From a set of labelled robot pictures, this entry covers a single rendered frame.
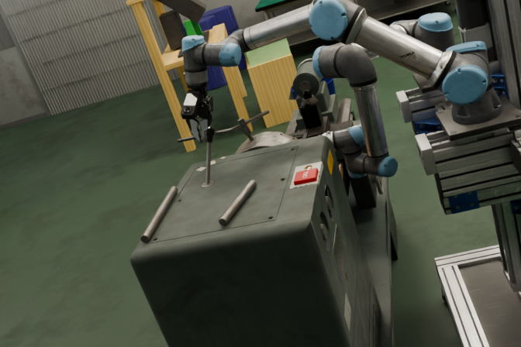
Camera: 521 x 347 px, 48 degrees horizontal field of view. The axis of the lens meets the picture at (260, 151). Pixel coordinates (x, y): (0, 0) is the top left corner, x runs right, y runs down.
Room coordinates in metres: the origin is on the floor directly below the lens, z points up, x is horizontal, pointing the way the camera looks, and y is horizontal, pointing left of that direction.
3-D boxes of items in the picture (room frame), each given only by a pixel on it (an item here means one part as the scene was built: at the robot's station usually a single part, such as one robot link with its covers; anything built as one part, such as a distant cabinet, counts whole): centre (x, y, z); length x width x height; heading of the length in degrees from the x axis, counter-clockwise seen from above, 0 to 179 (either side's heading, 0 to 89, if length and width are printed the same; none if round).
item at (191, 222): (1.54, 0.09, 1.06); 0.59 x 0.48 x 0.39; 163
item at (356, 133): (2.06, -0.33, 1.08); 0.11 x 0.08 x 0.09; 71
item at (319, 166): (1.46, -0.10, 1.23); 0.13 x 0.08 x 0.06; 163
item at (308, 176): (1.44, -0.09, 1.26); 0.06 x 0.06 x 0.02; 73
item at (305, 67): (3.08, -0.37, 1.01); 0.30 x 0.20 x 0.29; 163
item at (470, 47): (1.69, -0.68, 1.33); 0.13 x 0.12 x 0.14; 152
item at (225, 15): (8.91, 0.17, 0.48); 1.30 x 0.80 x 0.96; 168
